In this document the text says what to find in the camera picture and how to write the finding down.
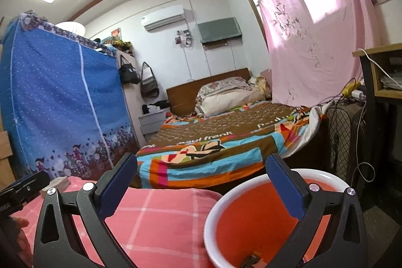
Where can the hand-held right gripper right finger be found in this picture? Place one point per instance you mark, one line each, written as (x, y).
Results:
(285, 189)

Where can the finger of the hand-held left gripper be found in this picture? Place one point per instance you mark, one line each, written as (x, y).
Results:
(18, 184)
(39, 181)

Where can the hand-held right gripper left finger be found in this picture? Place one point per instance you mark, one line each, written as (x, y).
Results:
(117, 183)

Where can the orange bucket with white rim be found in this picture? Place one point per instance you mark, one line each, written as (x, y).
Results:
(248, 224)

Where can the person's left hand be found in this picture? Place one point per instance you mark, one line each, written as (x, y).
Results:
(20, 222)

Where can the beige tissue pack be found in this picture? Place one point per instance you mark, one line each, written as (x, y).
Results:
(58, 184)

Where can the light wooden cabinet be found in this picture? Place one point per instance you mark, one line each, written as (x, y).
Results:
(4, 145)

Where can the pink checked tablecloth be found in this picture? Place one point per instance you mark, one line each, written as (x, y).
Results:
(157, 224)

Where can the grey nightstand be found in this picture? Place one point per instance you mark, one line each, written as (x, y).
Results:
(152, 122)

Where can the black mesh fan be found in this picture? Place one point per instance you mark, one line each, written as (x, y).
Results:
(342, 136)

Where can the colourful printed bedsheet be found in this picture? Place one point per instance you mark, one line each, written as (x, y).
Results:
(219, 136)

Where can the black cloth on nightstand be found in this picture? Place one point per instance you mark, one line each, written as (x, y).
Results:
(157, 106)

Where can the blue dotted fabric wardrobe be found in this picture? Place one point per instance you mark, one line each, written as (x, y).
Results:
(62, 98)

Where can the cream pillow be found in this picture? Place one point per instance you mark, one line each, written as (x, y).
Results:
(229, 103)

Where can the grey tote bag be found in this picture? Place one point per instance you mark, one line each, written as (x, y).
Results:
(149, 84)

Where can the wooden bed headboard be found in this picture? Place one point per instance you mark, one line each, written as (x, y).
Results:
(180, 98)

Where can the yellow crumpled cloth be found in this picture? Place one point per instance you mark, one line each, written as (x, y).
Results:
(260, 86)

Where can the black handbag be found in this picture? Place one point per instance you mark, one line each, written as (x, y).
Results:
(129, 73)

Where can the floral pillow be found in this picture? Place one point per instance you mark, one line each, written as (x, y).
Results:
(226, 86)

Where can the yellow white power strip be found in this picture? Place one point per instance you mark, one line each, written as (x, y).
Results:
(353, 90)

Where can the pile of clothes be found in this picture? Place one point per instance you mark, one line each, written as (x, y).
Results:
(117, 43)

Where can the stack of papers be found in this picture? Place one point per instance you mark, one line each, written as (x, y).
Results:
(392, 76)

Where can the pink hanging sheet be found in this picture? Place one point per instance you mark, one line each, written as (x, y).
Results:
(314, 35)

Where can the white lampshade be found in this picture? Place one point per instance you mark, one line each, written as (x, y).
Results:
(70, 27)

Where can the white air conditioner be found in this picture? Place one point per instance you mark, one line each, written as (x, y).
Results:
(163, 17)

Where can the wooden desk with black frame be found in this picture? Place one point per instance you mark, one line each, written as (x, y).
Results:
(383, 49)

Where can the wall-mounted flat television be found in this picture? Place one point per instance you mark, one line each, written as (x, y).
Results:
(218, 30)

